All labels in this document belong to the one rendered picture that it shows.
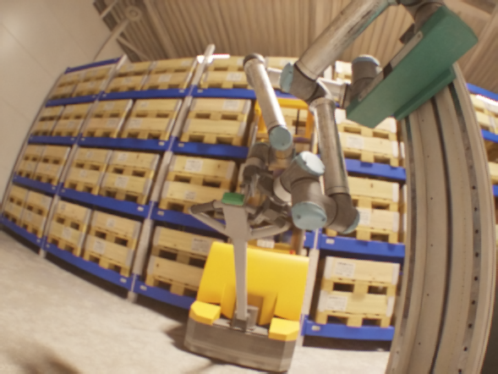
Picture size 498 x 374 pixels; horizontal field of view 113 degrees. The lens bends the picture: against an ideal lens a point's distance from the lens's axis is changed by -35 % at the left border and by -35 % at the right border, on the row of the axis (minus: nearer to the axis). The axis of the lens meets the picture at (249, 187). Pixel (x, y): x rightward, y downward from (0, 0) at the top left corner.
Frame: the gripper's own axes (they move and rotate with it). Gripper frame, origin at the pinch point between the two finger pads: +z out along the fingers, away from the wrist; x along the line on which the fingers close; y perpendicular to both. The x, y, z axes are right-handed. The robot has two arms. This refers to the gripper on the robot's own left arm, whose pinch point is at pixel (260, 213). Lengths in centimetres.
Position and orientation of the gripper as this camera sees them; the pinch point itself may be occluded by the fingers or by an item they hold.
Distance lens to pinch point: 96.7
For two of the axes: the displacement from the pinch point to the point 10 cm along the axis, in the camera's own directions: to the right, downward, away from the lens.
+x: 2.3, -7.3, 6.4
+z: -4.3, 5.2, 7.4
